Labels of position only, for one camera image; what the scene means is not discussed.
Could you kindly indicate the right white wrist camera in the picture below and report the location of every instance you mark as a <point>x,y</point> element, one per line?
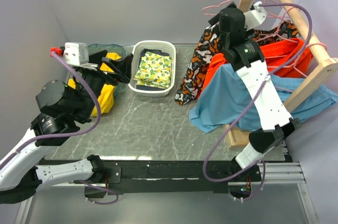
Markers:
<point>255,17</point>

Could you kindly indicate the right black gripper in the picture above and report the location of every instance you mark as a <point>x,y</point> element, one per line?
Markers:
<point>248,33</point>

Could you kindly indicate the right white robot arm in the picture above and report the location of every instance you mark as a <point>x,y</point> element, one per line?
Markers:
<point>248,62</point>

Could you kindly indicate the pink hanger holding orange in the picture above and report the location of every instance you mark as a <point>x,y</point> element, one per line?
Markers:
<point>293,64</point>

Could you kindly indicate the wooden clothes rack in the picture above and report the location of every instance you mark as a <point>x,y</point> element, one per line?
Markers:
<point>327,66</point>

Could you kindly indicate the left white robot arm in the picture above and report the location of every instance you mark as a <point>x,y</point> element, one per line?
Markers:
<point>22,176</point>

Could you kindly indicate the teal plastic bin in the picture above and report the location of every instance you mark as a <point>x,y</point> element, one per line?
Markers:
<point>111,48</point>

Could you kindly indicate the lemon print folded cloth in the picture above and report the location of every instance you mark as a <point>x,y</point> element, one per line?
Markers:
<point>154,69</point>

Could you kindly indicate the yellow shorts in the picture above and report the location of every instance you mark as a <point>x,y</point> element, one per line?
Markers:
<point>106,98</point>

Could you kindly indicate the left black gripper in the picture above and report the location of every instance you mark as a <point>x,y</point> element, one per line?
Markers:
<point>122,67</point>

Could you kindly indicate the aluminium rail frame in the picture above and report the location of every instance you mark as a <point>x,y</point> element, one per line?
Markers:
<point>283,199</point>

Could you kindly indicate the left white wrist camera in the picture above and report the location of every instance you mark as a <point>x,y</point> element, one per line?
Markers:
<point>74,54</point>

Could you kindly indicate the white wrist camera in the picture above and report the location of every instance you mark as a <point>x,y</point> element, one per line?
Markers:
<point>255,17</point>
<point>74,54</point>

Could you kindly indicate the camouflage patterned shorts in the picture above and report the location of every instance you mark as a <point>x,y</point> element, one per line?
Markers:
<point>191,85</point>

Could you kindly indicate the white plastic basket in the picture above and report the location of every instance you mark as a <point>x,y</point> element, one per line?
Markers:
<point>153,68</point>

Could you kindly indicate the light blue shorts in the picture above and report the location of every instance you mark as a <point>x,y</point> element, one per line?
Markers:
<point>226,96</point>

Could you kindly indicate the orange shorts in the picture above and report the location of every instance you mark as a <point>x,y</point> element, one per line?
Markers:
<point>275,54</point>

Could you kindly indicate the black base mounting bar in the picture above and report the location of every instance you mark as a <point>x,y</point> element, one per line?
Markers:
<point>134,176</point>

